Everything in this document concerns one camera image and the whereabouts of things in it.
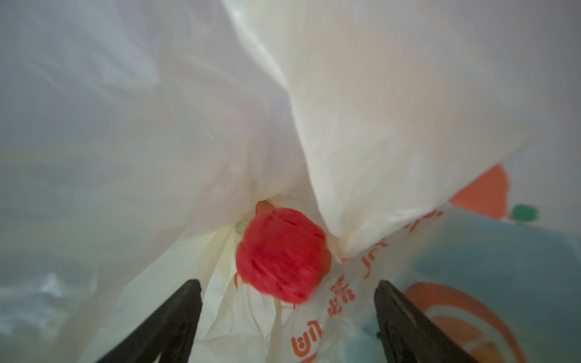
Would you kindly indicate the red apple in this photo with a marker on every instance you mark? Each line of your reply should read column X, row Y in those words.
column 283, row 254

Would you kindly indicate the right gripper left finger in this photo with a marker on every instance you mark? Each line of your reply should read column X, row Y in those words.
column 168, row 334

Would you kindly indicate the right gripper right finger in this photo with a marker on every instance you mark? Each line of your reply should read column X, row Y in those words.
column 407, row 335

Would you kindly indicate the cream plastic bag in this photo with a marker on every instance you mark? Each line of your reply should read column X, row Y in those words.
column 436, row 143

